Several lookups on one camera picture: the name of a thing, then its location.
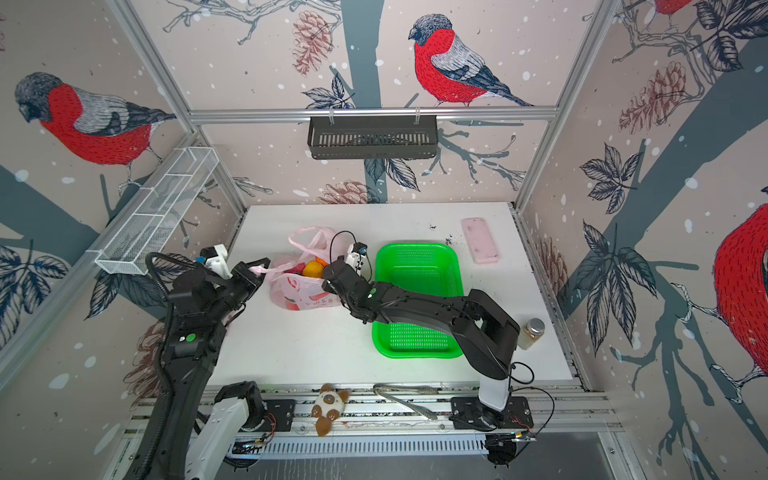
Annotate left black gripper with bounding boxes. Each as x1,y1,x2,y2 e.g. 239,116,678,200
208,256,270,323

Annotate pink plastic bag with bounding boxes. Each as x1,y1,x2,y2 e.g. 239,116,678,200
264,226,341,311

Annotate green plastic basket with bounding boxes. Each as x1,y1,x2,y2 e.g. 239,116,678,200
371,241,470,360

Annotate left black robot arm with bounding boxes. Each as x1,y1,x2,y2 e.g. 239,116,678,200
125,252,271,479

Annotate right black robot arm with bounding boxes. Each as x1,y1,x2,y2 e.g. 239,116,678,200
323,259,521,412

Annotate orange fruit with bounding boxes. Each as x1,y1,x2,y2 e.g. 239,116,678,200
301,257,328,279

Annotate brown plush toy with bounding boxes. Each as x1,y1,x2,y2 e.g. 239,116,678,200
311,384,350,437

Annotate small glass jar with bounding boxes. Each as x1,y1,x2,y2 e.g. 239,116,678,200
518,318,546,350

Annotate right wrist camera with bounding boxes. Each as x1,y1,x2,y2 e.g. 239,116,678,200
345,242,368,275

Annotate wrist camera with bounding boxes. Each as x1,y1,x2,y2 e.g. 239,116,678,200
195,244,232,280
345,242,368,275

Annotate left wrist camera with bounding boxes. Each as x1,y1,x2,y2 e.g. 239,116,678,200
195,244,232,280

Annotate grey flat cable strip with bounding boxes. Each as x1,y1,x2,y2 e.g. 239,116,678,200
373,383,442,421

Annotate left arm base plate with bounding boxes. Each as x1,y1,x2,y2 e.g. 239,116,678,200
240,399,296,433

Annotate white wire mesh shelf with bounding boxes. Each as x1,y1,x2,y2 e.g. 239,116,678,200
95,146,219,275

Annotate black hanging wall basket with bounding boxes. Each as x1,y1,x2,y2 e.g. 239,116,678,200
307,115,439,160

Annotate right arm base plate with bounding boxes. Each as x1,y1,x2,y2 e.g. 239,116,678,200
449,396,534,432

